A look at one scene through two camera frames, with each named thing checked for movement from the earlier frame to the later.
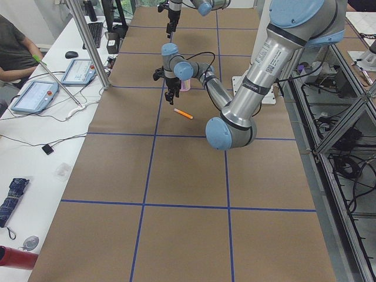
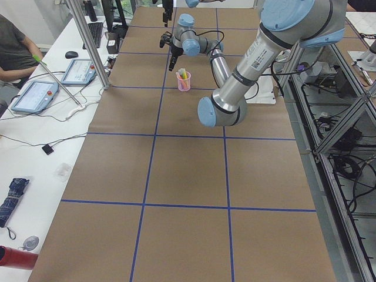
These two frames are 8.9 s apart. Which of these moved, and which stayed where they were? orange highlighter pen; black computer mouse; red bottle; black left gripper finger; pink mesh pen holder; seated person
Moved: black left gripper finger; orange highlighter pen
Stayed: red bottle; seated person; pink mesh pen holder; black computer mouse
